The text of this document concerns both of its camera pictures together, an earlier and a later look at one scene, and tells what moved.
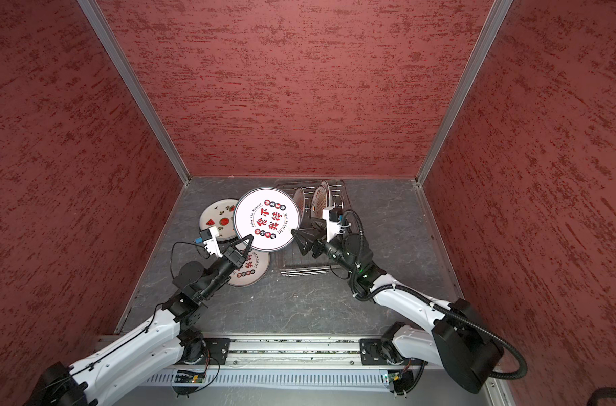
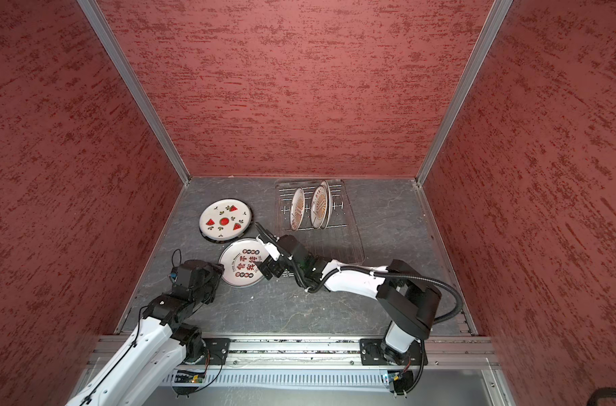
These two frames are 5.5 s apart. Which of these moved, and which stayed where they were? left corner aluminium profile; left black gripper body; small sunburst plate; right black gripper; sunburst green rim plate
Moved: right black gripper; left black gripper body
Stayed: small sunburst plate; sunburst green rim plate; left corner aluminium profile
